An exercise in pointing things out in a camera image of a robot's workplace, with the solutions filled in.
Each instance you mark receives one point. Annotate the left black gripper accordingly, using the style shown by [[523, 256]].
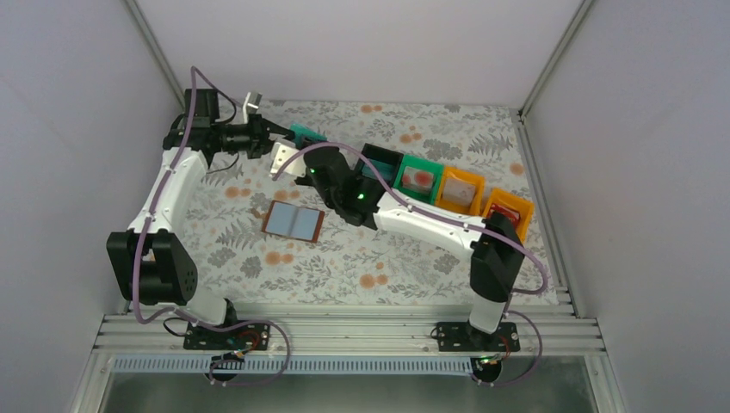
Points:
[[258, 129]]

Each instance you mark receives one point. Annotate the brown leather card holder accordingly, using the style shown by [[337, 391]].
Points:
[[293, 222]]

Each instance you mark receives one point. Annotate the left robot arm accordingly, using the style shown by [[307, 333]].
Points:
[[154, 271]]

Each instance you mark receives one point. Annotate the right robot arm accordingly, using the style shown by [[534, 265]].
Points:
[[371, 194]]

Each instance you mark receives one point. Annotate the black storage bin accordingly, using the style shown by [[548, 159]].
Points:
[[387, 162]]

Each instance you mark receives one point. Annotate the floral table mat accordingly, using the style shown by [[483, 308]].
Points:
[[348, 265]]

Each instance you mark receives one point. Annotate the red white item in bin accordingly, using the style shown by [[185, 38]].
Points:
[[417, 180]]

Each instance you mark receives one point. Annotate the green storage bin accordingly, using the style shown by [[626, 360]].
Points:
[[423, 164]]

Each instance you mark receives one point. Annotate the red item in orange bin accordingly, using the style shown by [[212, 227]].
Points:
[[511, 214]]

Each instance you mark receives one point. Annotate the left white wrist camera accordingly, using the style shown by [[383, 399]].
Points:
[[250, 105]]

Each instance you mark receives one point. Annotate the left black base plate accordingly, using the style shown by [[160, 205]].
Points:
[[249, 337]]

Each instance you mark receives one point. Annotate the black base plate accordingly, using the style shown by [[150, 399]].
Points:
[[249, 337], [463, 337]]

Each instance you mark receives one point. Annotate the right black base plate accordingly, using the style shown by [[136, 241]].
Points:
[[463, 337]]

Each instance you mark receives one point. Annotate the aluminium rail frame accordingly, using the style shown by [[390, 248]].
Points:
[[339, 339]]

